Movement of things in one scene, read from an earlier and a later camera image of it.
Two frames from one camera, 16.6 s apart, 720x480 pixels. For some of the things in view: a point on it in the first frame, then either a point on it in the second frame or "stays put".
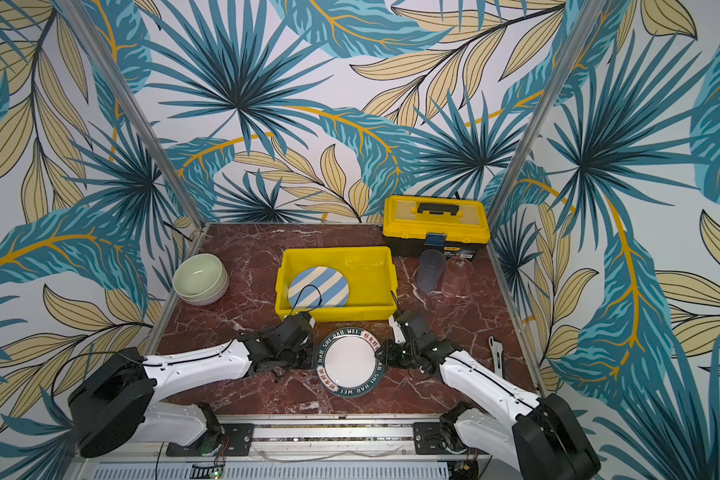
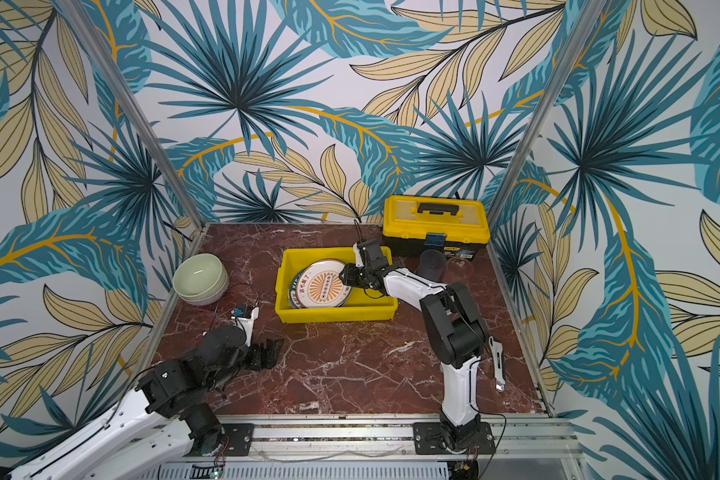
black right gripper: [408, 335] to [360, 275]
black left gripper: [300, 335] to [258, 354]
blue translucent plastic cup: [431, 265] stays put
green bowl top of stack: [196, 275] stays put
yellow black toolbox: [456, 225] stays put
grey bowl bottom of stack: [211, 297] stays put
